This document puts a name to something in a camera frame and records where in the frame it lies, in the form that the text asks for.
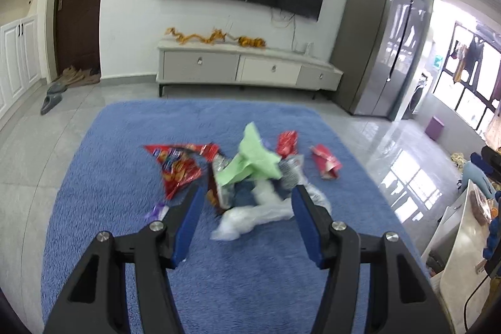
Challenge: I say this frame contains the green paper sheet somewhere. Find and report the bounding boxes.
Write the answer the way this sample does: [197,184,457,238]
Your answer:
[215,122,282,186]

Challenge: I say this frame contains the small purple wrapper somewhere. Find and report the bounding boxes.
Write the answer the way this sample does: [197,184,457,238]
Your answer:
[145,202,169,224]

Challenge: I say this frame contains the golden dragon figurine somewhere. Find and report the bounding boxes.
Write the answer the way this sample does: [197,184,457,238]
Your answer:
[165,27,227,45]

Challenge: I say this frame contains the white washing machine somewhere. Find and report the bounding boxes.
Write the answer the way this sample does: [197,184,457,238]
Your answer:
[404,73,428,119]

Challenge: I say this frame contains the golden tiger figurine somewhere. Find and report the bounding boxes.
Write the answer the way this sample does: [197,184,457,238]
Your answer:
[237,36,267,48]

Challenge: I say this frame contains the grey double-door refrigerator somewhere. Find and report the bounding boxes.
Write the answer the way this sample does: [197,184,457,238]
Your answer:
[330,0,426,118]

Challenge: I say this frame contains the white plastic bag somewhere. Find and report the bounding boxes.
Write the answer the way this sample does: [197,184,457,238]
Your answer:
[211,180,294,241]

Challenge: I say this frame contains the red foil wrapper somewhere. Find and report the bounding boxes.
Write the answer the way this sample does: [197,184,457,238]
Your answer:
[276,131,298,158]

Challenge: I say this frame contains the red paper box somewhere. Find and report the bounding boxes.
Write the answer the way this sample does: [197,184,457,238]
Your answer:
[311,144,342,180]

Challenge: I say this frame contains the white marble table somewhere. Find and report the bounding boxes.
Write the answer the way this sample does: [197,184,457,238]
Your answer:
[421,181,489,333]

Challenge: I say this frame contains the brown door mat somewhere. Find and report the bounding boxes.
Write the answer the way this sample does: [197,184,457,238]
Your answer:
[58,66,101,87]

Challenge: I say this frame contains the blue shaggy rug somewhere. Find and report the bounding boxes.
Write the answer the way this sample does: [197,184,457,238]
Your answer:
[41,99,411,333]

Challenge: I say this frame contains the purple stool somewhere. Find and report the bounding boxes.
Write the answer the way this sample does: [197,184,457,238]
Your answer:
[425,116,445,141]

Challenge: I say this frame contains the white grey TV cabinet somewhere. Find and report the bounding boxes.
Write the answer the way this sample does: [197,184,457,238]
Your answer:
[156,40,343,96]

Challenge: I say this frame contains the red snack chip bag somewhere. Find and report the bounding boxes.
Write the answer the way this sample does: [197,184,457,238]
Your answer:
[143,143,219,201]

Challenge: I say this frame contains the hanging laundry clothes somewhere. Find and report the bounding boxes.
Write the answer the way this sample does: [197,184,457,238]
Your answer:
[450,36,485,85]

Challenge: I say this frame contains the silver printed snack bag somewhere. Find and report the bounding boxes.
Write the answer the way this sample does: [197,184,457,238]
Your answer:
[279,155,305,191]

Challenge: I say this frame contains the grey slippers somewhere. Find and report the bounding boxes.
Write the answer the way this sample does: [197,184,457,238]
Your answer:
[40,82,68,115]

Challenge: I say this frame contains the white wall cabinets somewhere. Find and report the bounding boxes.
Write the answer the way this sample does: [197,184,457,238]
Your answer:
[1,0,41,117]

